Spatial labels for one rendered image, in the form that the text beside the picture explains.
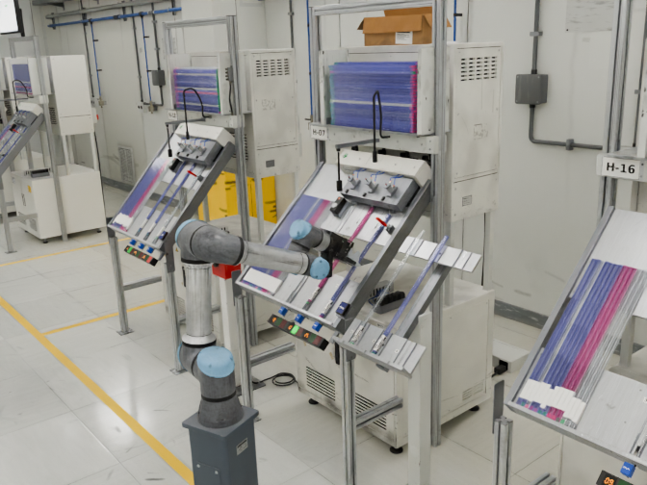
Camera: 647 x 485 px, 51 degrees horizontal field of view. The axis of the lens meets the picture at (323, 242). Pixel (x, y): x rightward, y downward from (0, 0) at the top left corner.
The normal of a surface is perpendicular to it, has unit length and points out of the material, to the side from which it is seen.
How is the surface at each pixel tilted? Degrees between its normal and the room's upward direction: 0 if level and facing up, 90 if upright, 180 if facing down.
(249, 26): 90
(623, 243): 44
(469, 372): 90
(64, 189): 90
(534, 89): 90
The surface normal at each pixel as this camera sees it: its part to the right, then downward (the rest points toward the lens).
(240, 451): 0.86, 0.11
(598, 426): -0.57, -0.54
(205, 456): -0.51, 0.25
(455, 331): 0.63, 0.19
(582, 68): -0.77, 0.21
